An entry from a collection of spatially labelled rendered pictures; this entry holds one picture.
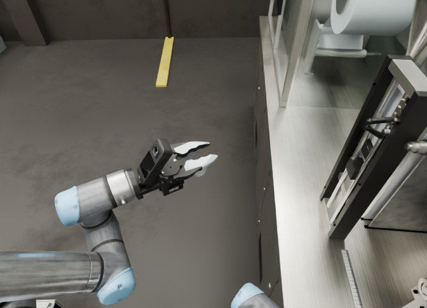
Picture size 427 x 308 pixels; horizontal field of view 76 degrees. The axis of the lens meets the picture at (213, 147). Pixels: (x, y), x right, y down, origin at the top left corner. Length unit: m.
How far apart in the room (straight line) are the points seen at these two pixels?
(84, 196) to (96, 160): 1.91
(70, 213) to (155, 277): 1.28
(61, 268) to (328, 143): 1.06
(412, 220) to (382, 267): 0.18
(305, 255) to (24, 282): 0.71
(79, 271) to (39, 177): 2.05
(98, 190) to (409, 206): 0.85
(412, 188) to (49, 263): 0.87
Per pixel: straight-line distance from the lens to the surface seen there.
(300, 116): 1.38
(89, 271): 0.61
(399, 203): 0.97
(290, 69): 1.31
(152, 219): 2.04
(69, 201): 0.64
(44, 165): 2.69
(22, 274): 0.56
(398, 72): 0.69
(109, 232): 0.69
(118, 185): 0.63
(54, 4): 4.65
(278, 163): 1.13
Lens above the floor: 1.72
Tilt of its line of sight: 45 degrees down
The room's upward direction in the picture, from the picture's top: straight up
